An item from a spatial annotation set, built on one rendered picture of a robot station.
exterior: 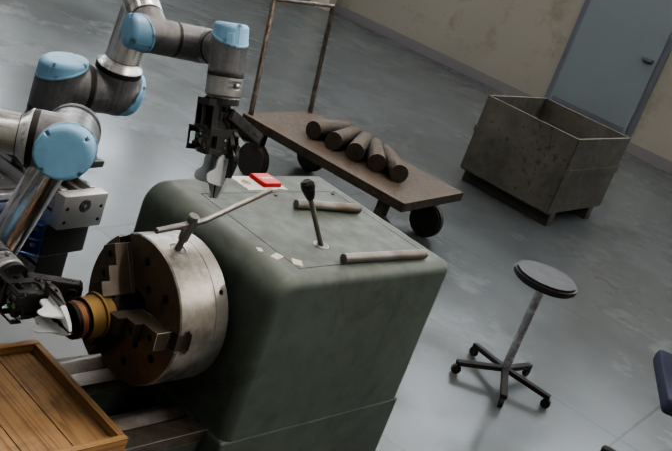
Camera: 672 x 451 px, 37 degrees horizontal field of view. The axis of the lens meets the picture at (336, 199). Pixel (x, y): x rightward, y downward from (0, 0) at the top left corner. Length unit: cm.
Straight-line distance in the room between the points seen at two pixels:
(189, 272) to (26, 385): 41
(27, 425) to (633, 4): 1043
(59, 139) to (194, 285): 38
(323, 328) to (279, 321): 15
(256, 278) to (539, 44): 1043
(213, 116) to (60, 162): 32
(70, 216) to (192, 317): 59
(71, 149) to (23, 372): 49
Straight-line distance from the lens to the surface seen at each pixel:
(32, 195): 225
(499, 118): 780
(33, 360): 226
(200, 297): 203
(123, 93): 257
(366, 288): 224
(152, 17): 212
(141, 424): 220
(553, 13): 1230
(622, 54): 1192
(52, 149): 203
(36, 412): 210
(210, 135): 206
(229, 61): 207
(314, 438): 244
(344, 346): 230
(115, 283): 208
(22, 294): 204
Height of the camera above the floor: 207
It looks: 18 degrees down
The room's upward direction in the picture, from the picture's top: 20 degrees clockwise
